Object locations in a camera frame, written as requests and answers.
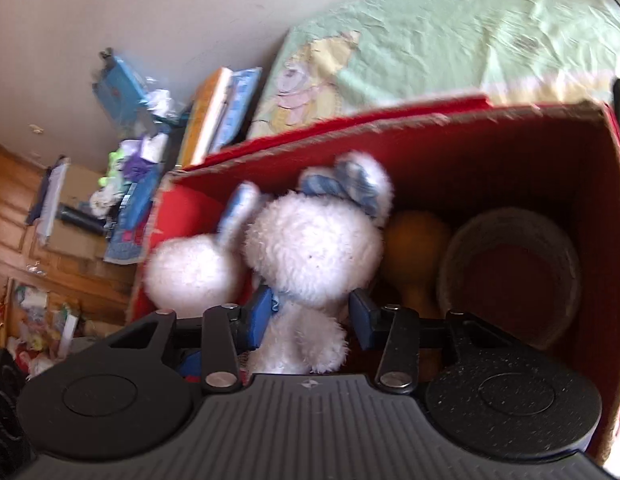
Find white plush rabbit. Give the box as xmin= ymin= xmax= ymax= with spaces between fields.
xmin=144 ymin=150 xmax=395 ymax=376

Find blue checked cloth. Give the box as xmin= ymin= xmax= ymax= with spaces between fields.
xmin=104 ymin=200 xmax=157 ymax=265

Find pile of small toys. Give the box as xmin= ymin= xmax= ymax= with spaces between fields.
xmin=0 ymin=280 xmax=90 ymax=377

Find orange book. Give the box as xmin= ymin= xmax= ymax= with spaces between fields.
xmin=177 ymin=67 xmax=234 ymax=168

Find red cardboard box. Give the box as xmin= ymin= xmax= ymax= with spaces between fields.
xmin=124 ymin=95 xmax=620 ymax=466

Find green frog toy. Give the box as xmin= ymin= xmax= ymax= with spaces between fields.
xmin=98 ymin=145 xmax=126 ymax=187

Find black cylindrical object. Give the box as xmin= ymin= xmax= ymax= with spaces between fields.
xmin=57 ymin=203 xmax=109 ymax=234

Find blue paper bag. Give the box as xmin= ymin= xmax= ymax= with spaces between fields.
xmin=92 ymin=47 xmax=151 ymax=128

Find purple toy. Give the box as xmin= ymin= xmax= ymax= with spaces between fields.
xmin=122 ymin=152 xmax=161 ymax=184

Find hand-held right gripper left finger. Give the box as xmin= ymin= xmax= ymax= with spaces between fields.
xmin=107 ymin=285 xmax=275 ymax=395

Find white paper sheets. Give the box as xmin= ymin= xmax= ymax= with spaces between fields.
xmin=24 ymin=157 xmax=71 ymax=247

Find brown cardboard box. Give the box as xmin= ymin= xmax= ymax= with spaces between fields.
xmin=40 ymin=162 xmax=113 ymax=261

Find orange rounded toy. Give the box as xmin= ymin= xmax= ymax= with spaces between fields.
xmin=382 ymin=210 xmax=451 ymax=322

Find blue patterned booklet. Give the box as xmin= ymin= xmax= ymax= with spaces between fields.
xmin=210 ymin=67 xmax=264 ymax=155

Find blue pencil case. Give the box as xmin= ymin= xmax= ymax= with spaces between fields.
xmin=117 ymin=170 xmax=161 ymax=231

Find crumpled clear plastic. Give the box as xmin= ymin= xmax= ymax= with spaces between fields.
xmin=144 ymin=89 xmax=177 ymax=122

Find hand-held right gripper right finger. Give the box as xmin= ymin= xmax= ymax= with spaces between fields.
xmin=349 ymin=287 xmax=521 ymax=395

